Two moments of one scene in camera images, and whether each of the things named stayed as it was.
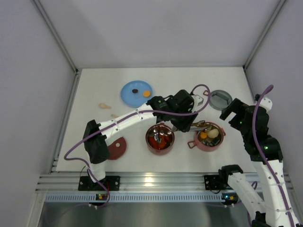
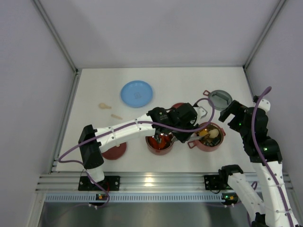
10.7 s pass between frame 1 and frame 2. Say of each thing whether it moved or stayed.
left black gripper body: moved
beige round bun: stayed
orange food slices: stayed
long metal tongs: moved
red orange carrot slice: stayed
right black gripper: stayed
